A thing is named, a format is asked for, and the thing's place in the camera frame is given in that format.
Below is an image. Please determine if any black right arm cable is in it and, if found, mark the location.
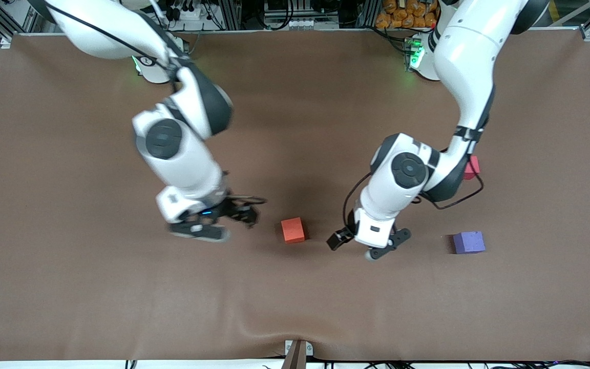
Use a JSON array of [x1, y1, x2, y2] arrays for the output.
[[57, 0, 269, 207]]

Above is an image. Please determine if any purple foam block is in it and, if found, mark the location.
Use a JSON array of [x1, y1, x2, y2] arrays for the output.
[[453, 231, 486, 255]]

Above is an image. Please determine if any brown table mat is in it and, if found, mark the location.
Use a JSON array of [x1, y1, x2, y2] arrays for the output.
[[0, 28, 590, 362]]

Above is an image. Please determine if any metal table edge clamp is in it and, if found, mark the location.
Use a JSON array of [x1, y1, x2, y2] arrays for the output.
[[284, 339, 314, 369]]

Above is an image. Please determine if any pile of orange packets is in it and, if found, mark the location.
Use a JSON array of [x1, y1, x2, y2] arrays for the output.
[[375, 0, 439, 30]]

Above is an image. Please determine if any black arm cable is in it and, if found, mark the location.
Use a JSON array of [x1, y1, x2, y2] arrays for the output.
[[57, 0, 269, 207], [343, 172, 484, 236]]

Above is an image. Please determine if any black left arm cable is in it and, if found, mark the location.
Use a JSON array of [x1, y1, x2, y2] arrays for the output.
[[343, 172, 484, 236]]

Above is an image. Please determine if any white power strip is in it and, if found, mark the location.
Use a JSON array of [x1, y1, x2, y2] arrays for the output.
[[168, 4, 204, 22]]

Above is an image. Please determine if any orange foam block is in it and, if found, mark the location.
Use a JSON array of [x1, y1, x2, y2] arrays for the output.
[[281, 217, 306, 243]]

